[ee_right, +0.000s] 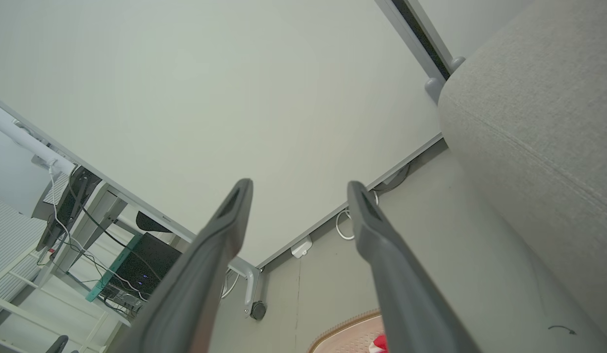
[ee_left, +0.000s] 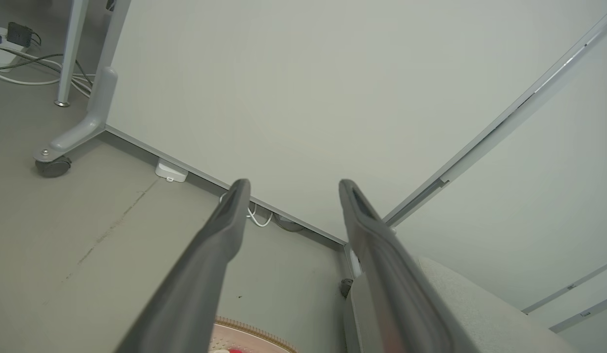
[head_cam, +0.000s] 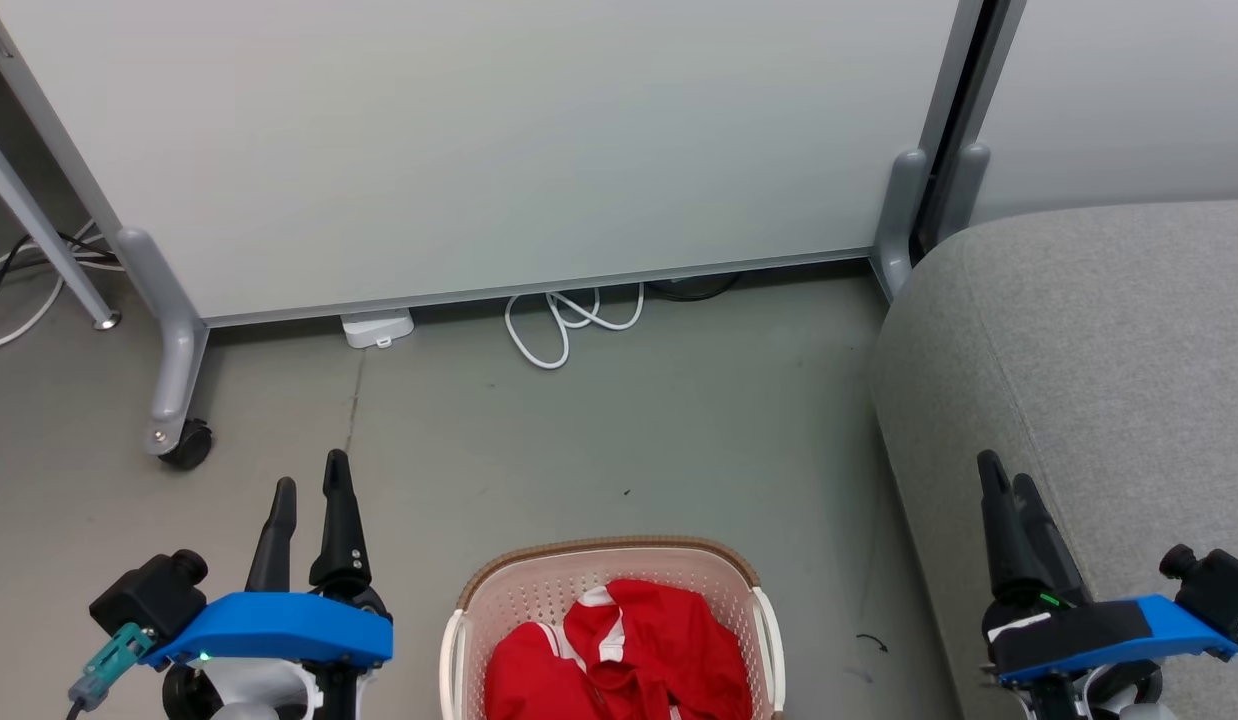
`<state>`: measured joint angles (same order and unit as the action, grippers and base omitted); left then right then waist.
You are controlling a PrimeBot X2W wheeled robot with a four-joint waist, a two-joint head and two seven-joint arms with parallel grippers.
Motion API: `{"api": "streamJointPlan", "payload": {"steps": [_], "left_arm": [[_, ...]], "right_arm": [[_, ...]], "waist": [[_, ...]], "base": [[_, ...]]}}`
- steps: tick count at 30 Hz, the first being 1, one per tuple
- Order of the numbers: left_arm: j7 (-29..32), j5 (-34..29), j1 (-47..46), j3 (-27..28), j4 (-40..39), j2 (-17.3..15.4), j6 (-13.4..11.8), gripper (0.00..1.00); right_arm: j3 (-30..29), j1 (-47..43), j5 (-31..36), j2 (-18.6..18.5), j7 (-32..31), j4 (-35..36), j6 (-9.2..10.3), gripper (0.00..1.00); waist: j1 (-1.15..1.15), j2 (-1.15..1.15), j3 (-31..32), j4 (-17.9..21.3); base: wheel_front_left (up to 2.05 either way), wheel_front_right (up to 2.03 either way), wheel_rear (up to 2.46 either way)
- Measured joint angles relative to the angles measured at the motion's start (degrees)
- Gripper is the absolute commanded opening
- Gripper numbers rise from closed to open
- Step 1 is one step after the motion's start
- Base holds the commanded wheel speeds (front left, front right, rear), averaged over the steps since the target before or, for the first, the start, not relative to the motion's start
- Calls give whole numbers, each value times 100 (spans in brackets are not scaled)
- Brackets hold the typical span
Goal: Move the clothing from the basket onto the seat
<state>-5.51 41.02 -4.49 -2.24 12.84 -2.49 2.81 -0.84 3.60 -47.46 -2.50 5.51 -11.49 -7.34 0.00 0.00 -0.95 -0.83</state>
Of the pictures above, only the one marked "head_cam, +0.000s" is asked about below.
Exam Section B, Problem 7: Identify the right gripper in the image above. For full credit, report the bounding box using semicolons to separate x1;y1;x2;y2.
976;449;1165;720

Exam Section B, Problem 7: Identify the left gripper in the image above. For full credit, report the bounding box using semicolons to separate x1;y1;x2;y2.
162;449;394;720

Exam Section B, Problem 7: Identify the red and white garment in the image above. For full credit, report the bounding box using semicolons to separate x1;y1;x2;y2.
484;578;754;720

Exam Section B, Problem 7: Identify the grey fabric sofa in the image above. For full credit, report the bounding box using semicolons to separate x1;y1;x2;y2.
867;198;1238;720

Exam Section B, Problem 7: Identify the black caster wheel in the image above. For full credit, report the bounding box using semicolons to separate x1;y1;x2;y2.
159;419;216;472

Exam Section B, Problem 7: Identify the grey partition foot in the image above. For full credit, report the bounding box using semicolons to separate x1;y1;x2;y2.
937;143;992;248
116;228;212;456
872;149;929;302

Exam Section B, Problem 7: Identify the white power adapter box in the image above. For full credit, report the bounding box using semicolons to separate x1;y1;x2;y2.
339;308;416;350

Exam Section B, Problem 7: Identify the beige perforated laundry basket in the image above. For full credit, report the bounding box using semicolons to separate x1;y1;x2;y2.
439;537;787;720

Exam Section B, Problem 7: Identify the grey metal table leg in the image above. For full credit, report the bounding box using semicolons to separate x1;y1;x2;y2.
0;120;122;332

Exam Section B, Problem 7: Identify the white partition panel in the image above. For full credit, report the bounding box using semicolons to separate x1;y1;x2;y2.
0;0;985;329

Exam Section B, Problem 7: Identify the pale grey partition panel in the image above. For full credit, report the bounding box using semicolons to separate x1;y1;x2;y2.
969;0;1238;227

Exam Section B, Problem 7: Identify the blue left camera mount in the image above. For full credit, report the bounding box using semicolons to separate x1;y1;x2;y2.
142;590;396;670

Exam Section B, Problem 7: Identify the teal left camera plug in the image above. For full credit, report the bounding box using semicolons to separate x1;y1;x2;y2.
67;622;156;714

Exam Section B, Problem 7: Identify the white looped cable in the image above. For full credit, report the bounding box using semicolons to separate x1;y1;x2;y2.
503;283;647;372

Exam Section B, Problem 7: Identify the white floor cable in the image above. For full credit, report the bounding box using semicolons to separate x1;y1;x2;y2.
0;226;126;354

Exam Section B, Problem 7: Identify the black floor cable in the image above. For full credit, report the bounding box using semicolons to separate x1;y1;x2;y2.
0;232;112;331

